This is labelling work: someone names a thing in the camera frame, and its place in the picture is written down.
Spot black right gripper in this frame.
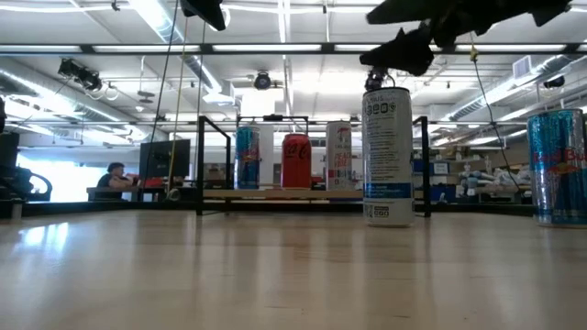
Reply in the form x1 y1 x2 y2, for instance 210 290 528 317
360 27 435 77

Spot white Celsius can blue band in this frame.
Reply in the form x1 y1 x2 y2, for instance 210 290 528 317
360 86 415 229

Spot white Celsius Peach Vibe can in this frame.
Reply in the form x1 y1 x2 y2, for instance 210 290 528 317
325 120 353 192

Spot red Coke Zero can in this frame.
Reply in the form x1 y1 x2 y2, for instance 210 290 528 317
280 132 313 191

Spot blue silver Red Bull can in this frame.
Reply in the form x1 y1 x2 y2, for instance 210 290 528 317
526 108 587 229
234 126 261 191

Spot wooden shelf black metal legs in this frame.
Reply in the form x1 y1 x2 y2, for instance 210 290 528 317
195 114 432 219

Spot dark ceiling fixture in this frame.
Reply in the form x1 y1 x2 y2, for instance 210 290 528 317
364 67 396 93

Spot background storage rack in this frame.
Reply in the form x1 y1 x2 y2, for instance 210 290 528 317
412 145 533 205

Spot white air vent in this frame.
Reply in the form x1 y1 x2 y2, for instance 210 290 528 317
512 55 534 80

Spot black ceiling speaker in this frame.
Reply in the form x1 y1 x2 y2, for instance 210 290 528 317
542 75 568 90

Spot black computer monitor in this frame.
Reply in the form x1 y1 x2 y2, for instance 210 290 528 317
138 138 192 181

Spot background wooden desk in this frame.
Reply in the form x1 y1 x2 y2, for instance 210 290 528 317
86 182 198 203

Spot person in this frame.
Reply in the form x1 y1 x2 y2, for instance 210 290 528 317
95 161 138 202

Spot black ceiling spotlight cluster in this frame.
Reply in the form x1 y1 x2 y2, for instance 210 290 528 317
57 57 105 93

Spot black office chair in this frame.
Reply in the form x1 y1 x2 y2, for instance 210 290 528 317
0 164 54 203

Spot black ceiling dome camera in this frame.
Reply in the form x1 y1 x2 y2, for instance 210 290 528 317
253 71 272 92

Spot yellow hanging rope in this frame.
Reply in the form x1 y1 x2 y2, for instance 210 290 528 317
165 17 190 196

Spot black hanging cable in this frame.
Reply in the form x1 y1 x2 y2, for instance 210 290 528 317
139 0 180 203

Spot black aluminium table frame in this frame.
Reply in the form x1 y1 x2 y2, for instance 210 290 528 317
0 199 536 219

